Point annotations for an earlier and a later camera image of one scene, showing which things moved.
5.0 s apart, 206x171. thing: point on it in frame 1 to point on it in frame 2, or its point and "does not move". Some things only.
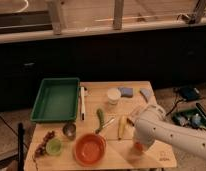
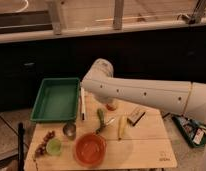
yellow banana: [122, 128] does not move
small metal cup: [69, 130] does not move
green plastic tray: [57, 100] does not move
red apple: [139, 146] to [111, 106]
